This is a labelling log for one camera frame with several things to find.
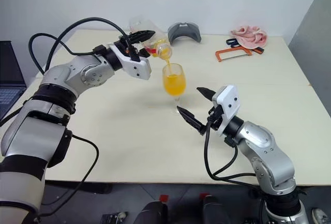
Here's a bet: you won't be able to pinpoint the dark rounded shape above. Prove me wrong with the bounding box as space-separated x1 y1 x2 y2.
141 200 169 224
202 195 229 224

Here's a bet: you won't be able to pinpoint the grey sneaker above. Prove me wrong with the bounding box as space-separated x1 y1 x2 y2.
311 207 328 224

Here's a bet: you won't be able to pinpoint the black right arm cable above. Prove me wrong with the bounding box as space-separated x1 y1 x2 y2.
203 120 259 187

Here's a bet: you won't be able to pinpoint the black handled scissors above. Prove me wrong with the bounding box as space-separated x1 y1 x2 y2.
225 37 240 48

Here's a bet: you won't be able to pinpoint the dark grey laptop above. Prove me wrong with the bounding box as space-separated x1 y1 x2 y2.
0 40 27 122

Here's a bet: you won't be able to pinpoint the clear plastic juice bottle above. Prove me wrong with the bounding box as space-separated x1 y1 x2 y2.
128 14 174 61

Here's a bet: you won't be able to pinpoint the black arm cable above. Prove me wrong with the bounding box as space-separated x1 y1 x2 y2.
0 99 29 127
203 120 259 187
38 133 100 208

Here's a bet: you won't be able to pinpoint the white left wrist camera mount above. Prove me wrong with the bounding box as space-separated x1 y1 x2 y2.
108 43 153 81

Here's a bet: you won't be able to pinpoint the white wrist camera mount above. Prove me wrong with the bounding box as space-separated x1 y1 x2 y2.
212 84 239 138
108 43 153 81

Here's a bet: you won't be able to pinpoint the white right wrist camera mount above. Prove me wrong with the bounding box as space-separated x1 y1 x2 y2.
212 84 239 138

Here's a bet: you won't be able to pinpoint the orange hacksaw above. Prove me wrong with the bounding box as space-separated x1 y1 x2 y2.
215 46 265 63

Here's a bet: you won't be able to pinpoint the grey caster base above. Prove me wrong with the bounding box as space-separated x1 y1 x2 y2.
99 212 129 224

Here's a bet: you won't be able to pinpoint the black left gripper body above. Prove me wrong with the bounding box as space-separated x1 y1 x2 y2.
113 36 142 62

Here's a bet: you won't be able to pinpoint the pink crumpled cloth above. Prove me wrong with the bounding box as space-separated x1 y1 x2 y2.
230 25 270 50

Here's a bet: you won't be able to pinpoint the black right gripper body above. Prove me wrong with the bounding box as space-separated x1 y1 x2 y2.
206 104 224 132

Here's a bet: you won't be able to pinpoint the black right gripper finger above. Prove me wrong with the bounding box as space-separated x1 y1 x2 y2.
176 106 207 136
196 86 216 101

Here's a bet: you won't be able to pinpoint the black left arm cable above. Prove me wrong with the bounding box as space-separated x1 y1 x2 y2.
0 99 29 127
38 133 100 208

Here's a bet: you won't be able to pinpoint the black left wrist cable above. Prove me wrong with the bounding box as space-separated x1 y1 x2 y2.
28 17 132 76

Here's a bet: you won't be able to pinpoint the grey curved plastic shell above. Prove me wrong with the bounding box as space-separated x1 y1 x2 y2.
167 22 203 46

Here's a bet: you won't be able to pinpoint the clear wine glass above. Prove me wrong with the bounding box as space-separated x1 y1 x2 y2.
162 63 188 116

